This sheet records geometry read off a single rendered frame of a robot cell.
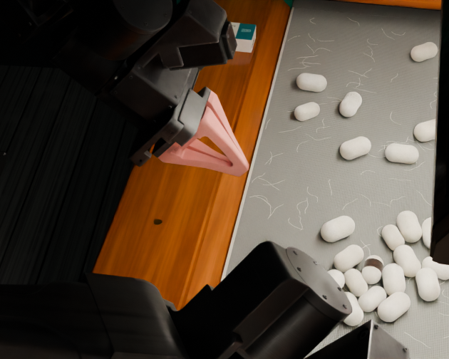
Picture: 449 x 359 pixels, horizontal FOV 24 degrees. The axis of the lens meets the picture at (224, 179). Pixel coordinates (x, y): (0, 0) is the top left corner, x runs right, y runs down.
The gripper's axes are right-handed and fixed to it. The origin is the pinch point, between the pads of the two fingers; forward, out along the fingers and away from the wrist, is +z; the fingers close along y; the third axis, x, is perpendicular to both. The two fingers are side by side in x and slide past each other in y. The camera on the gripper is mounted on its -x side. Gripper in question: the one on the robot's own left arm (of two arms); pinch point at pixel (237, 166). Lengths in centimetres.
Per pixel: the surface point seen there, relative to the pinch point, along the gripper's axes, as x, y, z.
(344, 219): 1.0, 5.3, 13.9
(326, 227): 2.3, 4.0, 12.8
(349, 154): 2.0, 17.0, 14.1
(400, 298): -2.9, -4.5, 18.7
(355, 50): 3.7, 40.1, 14.0
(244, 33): 8.8, 34.4, 0.8
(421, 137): -2.9, 21.7, 20.0
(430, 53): -3.3, 39.0, 20.3
